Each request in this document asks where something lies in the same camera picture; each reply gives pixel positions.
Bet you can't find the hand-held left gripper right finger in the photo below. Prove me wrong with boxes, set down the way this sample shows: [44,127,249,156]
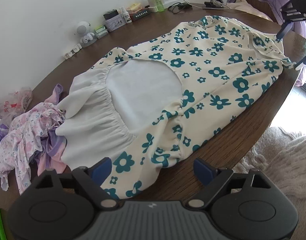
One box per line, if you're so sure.
[188,157,272,207]

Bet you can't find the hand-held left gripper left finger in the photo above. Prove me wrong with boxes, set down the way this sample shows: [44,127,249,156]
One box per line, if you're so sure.
[32,157,119,207]

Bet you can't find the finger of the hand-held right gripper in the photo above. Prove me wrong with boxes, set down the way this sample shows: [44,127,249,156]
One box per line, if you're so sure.
[294,52,306,71]
[276,20,293,40]

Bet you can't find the cream dress with teal flowers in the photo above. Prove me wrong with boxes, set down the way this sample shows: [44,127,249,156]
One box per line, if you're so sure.
[56,15,294,200]

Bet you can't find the cream fluffy cloth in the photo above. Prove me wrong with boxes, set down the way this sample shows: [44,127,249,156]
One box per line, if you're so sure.
[227,0,274,22]

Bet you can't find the fluffy white robe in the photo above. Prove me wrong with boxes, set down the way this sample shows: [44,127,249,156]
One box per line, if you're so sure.
[233,126,306,240]

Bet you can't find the pink floral ruffled garment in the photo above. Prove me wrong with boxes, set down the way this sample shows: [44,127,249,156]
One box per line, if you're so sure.
[0,102,67,196]

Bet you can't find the clear plastic bag red print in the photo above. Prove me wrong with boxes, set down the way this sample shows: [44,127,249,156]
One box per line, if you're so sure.
[0,87,33,120]

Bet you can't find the white power strip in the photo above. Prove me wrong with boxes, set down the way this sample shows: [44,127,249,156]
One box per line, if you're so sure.
[149,0,185,13]

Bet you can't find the white clip holder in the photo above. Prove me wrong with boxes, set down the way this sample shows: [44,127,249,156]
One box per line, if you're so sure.
[63,44,83,60]

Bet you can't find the white robot figure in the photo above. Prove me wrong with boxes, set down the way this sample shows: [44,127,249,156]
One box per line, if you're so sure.
[73,21,95,48]

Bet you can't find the dark red label box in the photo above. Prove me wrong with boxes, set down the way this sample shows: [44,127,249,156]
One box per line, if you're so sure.
[130,7,150,22]

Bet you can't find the grey printed tin box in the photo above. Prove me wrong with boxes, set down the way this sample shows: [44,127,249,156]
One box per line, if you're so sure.
[104,15,126,32]

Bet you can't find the yellow snack packets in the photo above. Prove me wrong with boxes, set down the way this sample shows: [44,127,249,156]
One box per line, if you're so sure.
[126,2,142,12]

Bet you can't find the white spray bottle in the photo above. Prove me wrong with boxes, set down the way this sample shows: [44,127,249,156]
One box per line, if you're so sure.
[120,7,132,24]

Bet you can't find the black small box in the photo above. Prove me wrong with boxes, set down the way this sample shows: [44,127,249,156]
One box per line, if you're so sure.
[103,9,119,20]

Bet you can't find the black cable with controller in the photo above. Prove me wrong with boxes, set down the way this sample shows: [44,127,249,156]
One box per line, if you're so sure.
[167,2,193,13]

